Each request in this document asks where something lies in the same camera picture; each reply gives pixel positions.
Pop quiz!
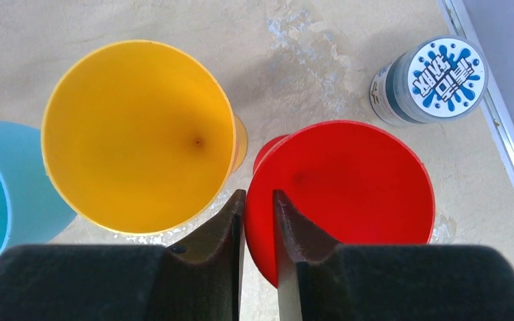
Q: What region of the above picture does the blue wine glass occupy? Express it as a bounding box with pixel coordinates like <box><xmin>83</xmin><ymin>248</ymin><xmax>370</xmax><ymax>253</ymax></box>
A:
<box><xmin>0</xmin><ymin>121</ymin><xmax>76</xmax><ymax>255</ymax></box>

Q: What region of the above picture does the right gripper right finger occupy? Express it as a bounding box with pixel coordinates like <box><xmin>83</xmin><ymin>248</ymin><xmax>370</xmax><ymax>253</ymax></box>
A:
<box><xmin>272</xmin><ymin>190</ymin><xmax>514</xmax><ymax>320</ymax></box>

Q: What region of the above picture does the red wine glass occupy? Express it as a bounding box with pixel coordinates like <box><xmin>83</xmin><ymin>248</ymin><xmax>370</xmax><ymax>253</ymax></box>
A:
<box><xmin>245</xmin><ymin>120</ymin><xmax>436</xmax><ymax>286</ymax></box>

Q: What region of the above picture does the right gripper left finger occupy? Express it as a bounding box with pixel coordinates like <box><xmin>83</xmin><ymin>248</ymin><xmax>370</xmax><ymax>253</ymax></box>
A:
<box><xmin>0</xmin><ymin>189</ymin><xmax>246</xmax><ymax>320</ymax></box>

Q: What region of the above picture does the yellow wine glass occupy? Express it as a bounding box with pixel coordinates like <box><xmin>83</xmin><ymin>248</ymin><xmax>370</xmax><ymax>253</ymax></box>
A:
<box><xmin>41</xmin><ymin>39</ymin><xmax>248</xmax><ymax>235</ymax></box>

